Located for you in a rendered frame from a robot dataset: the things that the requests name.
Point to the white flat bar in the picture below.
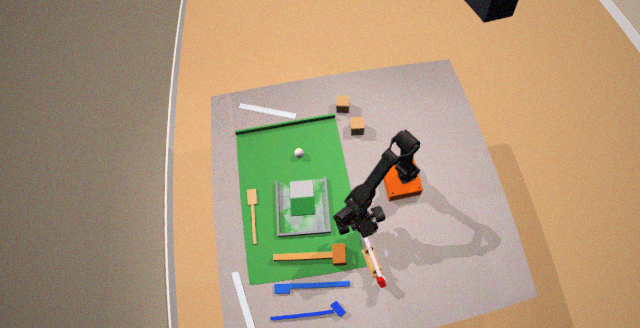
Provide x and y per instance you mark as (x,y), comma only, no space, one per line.
(242,299)
(269,111)

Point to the green flat mat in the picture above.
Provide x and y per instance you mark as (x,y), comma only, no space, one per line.
(267,156)

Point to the red putter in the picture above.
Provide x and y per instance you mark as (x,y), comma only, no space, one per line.
(380,279)

